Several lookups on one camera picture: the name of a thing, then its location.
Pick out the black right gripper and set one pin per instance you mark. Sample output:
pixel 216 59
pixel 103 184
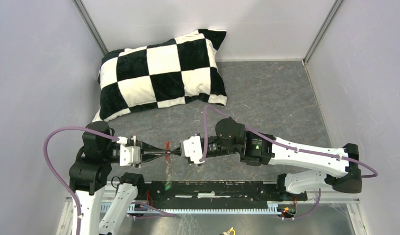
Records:
pixel 176 152

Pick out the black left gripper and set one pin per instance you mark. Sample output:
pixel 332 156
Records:
pixel 144 155

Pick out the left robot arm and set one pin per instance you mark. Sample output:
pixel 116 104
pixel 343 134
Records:
pixel 89 177

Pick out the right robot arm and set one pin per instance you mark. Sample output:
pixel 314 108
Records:
pixel 334 168

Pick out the yellow carabiner with keys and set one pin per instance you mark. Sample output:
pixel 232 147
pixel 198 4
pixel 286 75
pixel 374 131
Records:
pixel 230 231

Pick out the black white checkered pillow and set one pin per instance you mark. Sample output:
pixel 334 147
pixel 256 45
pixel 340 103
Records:
pixel 178 71

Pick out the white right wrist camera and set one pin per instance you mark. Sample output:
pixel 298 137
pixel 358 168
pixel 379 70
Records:
pixel 192 150

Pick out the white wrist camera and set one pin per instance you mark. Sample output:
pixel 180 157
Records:
pixel 192 150
pixel 124 156

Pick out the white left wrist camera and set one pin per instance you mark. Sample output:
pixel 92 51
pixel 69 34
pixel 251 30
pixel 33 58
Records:
pixel 124 156

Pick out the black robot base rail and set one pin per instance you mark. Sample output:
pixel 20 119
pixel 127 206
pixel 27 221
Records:
pixel 209 195

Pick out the grey slotted cable duct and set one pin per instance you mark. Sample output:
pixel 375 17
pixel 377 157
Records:
pixel 271 209

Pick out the aluminium corner post left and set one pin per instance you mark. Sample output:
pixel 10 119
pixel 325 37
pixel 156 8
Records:
pixel 82 10

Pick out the aluminium corner post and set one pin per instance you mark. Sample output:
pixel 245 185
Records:
pixel 82 10
pixel 322 30

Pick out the aluminium corner post right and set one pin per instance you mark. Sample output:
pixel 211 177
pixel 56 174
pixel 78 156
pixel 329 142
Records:
pixel 322 30

